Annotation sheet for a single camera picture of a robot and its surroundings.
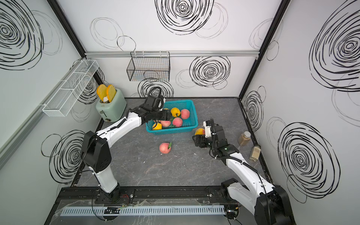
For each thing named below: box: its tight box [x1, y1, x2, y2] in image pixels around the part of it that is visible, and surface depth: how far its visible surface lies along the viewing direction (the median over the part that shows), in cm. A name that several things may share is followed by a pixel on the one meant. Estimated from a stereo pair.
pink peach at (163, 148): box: [158, 142, 172, 154], surface depth 87 cm
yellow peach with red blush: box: [195, 127, 206, 136], surface depth 93 cm
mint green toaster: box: [95, 89, 128, 123], surface depth 98 cm
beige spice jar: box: [249, 144, 262, 162], surface depth 88 cm
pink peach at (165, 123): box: [160, 120, 171, 128], surface depth 99 cm
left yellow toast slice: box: [96, 83, 108, 102], surface depth 96 cm
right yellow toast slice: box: [106, 84, 117, 103], surface depth 98 cm
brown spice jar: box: [237, 130, 252, 147], surface depth 90 cm
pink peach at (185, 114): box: [180, 108, 190, 120], surface depth 104 cm
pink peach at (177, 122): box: [172, 117, 183, 128], surface depth 101 cm
